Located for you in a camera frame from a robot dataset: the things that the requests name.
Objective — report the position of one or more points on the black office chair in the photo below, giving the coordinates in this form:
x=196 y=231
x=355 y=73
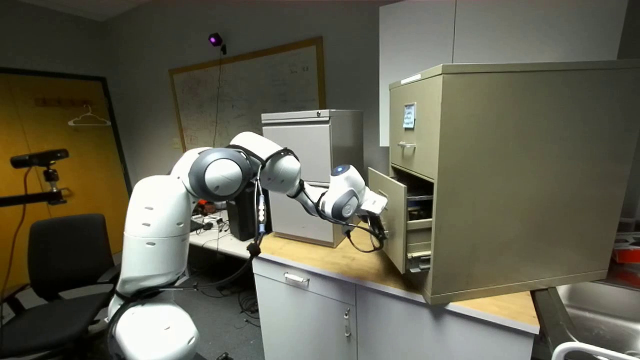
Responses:
x=60 y=260

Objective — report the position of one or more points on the purple lit wall camera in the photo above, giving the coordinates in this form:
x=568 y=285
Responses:
x=217 y=40

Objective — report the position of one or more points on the steel sink basin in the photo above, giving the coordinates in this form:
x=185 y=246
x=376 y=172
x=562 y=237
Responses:
x=601 y=312

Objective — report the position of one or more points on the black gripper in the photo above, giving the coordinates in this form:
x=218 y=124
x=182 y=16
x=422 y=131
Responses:
x=380 y=227

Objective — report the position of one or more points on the grey base cabinet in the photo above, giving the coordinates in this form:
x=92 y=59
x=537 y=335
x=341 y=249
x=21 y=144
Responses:
x=306 y=320

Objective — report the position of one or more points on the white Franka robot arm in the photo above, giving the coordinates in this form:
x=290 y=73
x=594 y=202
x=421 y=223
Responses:
x=153 y=241

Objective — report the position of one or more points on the wood framed whiteboard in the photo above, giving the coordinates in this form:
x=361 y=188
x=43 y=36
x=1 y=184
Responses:
x=266 y=87

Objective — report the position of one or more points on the red container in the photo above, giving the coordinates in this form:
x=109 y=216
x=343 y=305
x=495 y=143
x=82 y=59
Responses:
x=629 y=262

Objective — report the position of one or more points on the white clothes hanger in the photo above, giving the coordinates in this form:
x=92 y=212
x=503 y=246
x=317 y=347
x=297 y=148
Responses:
x=89 y=121

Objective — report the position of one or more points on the beige cabinet labelled drawer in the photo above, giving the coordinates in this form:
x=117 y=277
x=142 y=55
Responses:
x=421 y=133

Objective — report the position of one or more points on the beige metal filing cabinet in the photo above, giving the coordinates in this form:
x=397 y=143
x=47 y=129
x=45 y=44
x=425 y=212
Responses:
x=527 y=181

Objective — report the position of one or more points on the white curved faucet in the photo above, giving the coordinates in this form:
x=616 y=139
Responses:
x=586 y=350

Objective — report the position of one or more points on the black bar camera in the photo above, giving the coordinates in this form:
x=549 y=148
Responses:
x=38 y=158

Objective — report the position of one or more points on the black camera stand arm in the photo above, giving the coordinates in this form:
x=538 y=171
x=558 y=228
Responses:
x=40 y=196

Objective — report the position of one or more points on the grey metal filing cabinet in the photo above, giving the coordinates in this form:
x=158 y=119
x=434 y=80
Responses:
x=321 y=141

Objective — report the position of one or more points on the black box device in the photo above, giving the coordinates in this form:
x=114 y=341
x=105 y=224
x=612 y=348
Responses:
x=241 y=221

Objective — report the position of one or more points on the yellow door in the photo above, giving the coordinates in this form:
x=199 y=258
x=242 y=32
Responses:
x=40 y=121

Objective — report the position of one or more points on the white label sticker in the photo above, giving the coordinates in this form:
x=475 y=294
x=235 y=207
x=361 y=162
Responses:
x=411 y=117

